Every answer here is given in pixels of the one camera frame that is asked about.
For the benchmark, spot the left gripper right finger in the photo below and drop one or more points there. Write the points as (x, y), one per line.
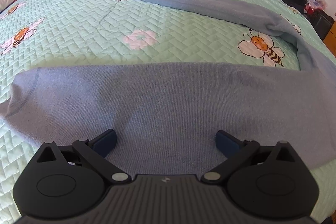
(236, 152)

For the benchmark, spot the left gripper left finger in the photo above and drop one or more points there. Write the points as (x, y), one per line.
(93, 152)

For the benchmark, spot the blue fleece pants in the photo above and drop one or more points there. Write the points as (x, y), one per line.
(166, 114)

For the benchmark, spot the green quilted bee bedspread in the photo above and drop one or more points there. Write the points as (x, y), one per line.
(41, 33)

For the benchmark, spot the black chair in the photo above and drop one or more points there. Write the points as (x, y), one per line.
(319, 19)

